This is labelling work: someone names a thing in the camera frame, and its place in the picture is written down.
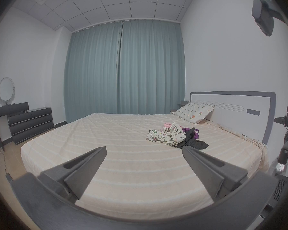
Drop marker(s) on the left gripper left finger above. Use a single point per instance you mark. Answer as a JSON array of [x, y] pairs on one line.
[[72, 176]]

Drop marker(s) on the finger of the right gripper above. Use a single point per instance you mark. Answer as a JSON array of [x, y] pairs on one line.
[[282, 120]]

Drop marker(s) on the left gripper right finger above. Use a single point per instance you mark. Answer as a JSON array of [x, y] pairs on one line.
[[213, 176]]

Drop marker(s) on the black T-shirt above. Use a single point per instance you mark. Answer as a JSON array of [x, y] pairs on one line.
[[194, 144]]

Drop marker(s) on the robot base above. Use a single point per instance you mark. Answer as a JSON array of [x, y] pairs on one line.
[[280, 188]]

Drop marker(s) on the bed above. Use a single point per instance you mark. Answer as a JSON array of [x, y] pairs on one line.
[[124, 138]]

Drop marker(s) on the purple garment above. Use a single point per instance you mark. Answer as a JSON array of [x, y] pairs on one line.
[[187, 130]]

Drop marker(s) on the white printed pyjama garment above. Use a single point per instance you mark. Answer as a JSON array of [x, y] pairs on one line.
[[165, 136]]

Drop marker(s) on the white printed pillow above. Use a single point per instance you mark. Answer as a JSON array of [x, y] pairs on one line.
[[194, 111]]

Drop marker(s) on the pink garment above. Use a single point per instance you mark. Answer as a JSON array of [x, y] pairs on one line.
[[166, 124]]

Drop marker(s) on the grey bedside table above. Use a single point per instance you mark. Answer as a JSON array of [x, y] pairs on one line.
[[182, 103]]

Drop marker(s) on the black dressing table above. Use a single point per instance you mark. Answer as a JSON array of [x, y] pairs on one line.
[[9, 109]]

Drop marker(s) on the blue-green curtain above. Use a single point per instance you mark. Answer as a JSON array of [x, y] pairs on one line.
[[153, 68], [93, 73]]

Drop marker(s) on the round white framed mirror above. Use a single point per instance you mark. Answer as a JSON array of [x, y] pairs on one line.
[[6, 91]]

